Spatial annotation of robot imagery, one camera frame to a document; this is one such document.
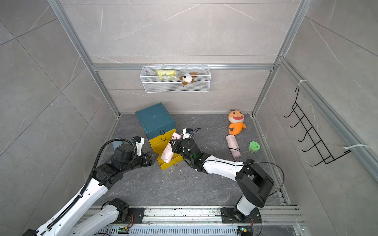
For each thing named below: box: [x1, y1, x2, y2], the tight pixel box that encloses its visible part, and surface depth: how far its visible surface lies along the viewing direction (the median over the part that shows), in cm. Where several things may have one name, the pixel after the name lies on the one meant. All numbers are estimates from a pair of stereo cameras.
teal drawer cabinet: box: [135, 102, 176, 141], surface depth 88 cm
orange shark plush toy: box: [227, 110, 247, 136], surface depth 109 cm
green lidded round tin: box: [248, 141, 261, 154], surface depth 97 cm
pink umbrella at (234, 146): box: [225, 134, 242, 162], surface depth 100 cm
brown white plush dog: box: [179, 72, 198, 87], surface depth 87 cm
